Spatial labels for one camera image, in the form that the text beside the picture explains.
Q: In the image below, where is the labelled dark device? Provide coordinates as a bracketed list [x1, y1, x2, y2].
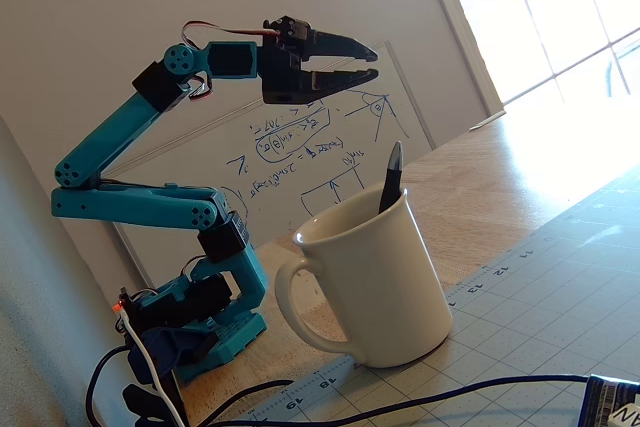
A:
[578, 373, 640, 427]

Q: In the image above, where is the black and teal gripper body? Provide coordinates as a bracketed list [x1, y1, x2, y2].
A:
[256, 15, 313, 105]

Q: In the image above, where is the white framed window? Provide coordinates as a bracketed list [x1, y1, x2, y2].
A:
[418, 0, 640, 118]

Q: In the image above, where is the whiteboard with blue drawings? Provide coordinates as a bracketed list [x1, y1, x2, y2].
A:
[99, 39, 437, 288]

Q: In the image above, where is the long black cable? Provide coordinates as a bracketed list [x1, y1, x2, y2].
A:
[219, 373, 592, 427]

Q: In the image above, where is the grey gridded cutting mat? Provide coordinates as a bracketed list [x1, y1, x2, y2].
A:
[219, 164, 640, 427]

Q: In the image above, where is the white cable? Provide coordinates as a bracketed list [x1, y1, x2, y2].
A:
[118, 309, 189, 427]

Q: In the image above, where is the dark blue table clamp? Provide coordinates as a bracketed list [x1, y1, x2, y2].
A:
[122, 325, 217, 427]

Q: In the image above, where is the looped black power cable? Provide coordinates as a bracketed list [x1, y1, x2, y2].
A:
[84, 344, 132, 427]

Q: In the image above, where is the cream ceramic mug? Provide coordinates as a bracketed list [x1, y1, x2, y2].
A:
[273, 182, 455, 370]

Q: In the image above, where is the dark blue pen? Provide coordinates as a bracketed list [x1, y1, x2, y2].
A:
[377, 140, 405, 215]

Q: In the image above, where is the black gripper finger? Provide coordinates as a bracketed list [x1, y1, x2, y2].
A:
[301, 67, 380, 99]
[305, 30, 380, 62]

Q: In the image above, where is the curved black cable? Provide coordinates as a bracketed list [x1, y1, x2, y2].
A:
[196, 379, 297, 427]

